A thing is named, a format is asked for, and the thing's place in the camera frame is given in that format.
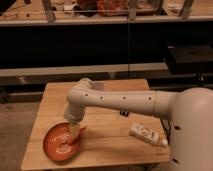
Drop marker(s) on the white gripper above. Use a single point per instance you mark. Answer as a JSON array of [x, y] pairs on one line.
[[73, 116]]

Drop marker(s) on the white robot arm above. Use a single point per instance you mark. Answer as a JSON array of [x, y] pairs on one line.
[[190, 113]]

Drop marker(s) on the wooden table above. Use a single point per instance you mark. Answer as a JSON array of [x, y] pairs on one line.
[[105, 140]]

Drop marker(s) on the white tube bottle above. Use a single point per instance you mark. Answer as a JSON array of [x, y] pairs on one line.
[[147, 134]]

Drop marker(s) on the grey metal shelf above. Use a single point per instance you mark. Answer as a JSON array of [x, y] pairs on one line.
[[95, 12]]

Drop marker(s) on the black box on shelf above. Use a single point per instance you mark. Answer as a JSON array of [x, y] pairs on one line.
[[193, 59]]

